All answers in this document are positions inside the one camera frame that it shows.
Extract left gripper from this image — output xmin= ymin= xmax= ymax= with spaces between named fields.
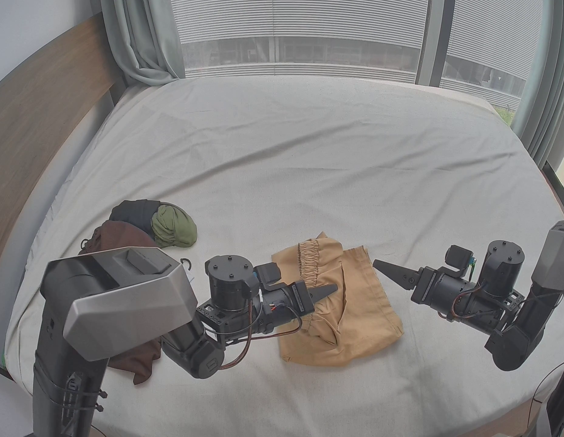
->
xmin=259 ymin=280 xmax=316 ymax=328

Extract window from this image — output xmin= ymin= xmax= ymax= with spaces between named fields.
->
xmin=166 ymin=0 xmax=556 ymax=108

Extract black garment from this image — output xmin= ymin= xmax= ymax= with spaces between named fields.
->
xmin=110 ymin=199 xmax=160 ymax=235

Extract green garment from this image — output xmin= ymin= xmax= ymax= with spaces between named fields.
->
xmin=151 ymin=204 xmax=198 ymax=249

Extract black cable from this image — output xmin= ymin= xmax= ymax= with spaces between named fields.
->
xmin=532 ymin=362 xmax=564 ymax=437

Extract bed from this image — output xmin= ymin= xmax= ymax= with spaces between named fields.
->
xmin=0 ymin=12 xmax=564 ymax=437

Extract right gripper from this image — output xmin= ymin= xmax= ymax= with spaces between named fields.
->
xmin=410 ymin=266 xmax=483 ymax=316

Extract grey-green curtain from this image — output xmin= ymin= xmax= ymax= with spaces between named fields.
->
xmin=97 ymin=0 xmax=187 ymax=87
xmin=512 ymin=0 xmax=564 ymax=169

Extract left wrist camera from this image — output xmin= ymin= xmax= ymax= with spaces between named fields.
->
xmin=254 ymin=263 xmax=282 ymax=296

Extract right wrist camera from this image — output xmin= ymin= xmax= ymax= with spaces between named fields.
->
xmin=444 ymin=245 xmax=475 ymax=277

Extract brown garment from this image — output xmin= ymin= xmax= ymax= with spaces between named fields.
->
xmin=77 ymin=220 xmax=196 ymax=386

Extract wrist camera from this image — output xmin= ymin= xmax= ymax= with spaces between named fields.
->
xmin=444 ymin=245 xmax=475 ymax=277
xmin=254 ymin=263 xmax=282 ymax=296

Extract tan shorts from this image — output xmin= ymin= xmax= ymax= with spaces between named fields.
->
xmin=270 ymin=231 xmax=405 ymax=368

